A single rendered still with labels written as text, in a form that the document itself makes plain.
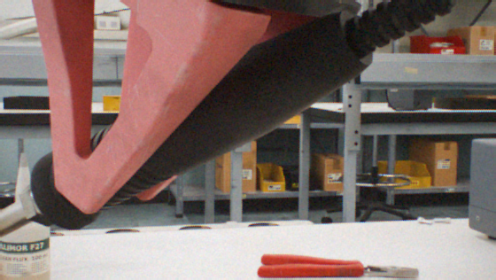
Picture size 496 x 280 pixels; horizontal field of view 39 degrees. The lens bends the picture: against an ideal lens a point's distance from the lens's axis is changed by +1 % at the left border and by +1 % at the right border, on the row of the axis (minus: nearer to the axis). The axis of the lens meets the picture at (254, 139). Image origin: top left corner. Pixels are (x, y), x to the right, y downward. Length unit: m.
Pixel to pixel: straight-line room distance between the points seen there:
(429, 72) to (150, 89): 2.67
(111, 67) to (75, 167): 2.30
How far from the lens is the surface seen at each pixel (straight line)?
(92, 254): 0.62
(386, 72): 2.74
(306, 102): 0.16
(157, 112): 0.16
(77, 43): 0.18
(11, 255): 0.51
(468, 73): 2.90
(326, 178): 4.47
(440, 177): 4.85
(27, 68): 2.50
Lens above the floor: 0.91
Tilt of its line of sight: 6 degrees down
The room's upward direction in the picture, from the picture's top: 1 degrees clockwise
